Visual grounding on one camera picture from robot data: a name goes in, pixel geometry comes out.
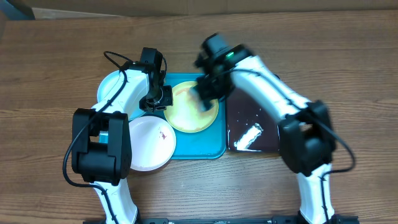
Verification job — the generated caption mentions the yellow plate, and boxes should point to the yellow plate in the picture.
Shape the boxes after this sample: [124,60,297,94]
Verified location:
[164,81,219,133]

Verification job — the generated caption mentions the green sponge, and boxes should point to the green sponge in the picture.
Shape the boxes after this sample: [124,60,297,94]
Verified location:
[189,87,214,112]

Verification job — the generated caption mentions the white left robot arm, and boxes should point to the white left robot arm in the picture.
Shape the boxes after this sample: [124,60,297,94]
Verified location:
[64,60,176,223]

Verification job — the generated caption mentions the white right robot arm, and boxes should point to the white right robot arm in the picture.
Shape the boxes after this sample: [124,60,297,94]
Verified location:
[192,45,337,223]

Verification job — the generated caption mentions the teal plastic tray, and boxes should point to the teal plastic tray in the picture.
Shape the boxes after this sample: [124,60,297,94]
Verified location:
[98,73,227,161]

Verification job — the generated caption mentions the black water tray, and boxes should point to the black water tray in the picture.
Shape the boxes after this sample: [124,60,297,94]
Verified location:
[226,88,279,153]

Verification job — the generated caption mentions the light blue plate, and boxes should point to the light blue plate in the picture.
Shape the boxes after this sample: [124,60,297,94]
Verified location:
[96,70,147,121]

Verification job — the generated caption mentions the brown cardboard backboard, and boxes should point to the brown cardboard backboard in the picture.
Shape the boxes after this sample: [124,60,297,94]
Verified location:
[24,0,397,16]

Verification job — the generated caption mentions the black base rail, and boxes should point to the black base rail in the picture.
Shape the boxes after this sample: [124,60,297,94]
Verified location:
[82,215,360,224]

